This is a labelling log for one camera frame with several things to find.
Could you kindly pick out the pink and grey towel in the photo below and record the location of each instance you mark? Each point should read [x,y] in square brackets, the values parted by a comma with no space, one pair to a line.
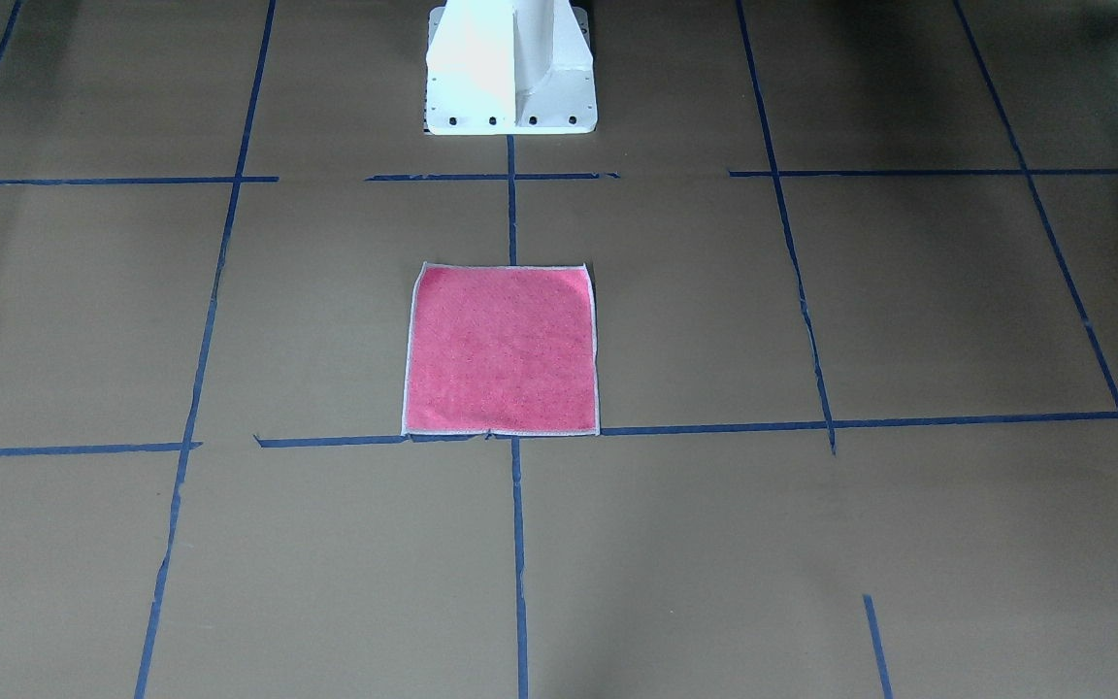
[502,350]

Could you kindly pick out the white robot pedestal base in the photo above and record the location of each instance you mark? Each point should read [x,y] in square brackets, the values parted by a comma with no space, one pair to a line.
[509,67]

